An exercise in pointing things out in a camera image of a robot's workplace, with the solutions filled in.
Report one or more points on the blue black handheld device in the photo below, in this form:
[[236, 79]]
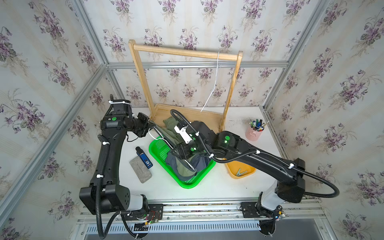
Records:
[[144, 157]]

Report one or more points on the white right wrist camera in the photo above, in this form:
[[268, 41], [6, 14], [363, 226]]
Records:
[[182, 131]]

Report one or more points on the green plastic basket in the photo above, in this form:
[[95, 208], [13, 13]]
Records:
[[159, 151]]

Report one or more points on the olive green tank top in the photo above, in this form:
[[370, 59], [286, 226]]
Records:
[[169, 133]]

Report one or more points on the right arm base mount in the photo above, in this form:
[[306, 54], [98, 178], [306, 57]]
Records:
[[269, 217]]

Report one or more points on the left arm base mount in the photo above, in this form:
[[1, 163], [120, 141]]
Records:
[[139, 221]]

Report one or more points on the grey sponge block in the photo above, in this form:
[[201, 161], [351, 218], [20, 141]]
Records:
[[140, 169]]

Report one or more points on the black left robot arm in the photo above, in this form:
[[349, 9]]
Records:
[[105, 197]]

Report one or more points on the pink pen cup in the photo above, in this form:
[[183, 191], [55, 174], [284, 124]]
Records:
[[255, 129]]

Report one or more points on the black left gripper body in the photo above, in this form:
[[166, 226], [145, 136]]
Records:
[[140, 125]]

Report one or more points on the mint green clothespin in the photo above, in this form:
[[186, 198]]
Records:
[[239, 173]]

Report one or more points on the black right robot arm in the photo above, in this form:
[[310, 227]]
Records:
[[226, 147]]

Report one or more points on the yellow plastic tray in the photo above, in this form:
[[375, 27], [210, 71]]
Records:
[[234, 166]]

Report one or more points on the grey blue tank top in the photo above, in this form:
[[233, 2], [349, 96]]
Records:
[[187, 169]]

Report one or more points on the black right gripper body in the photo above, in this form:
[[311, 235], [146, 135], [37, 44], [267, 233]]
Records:
[[193, 149]]

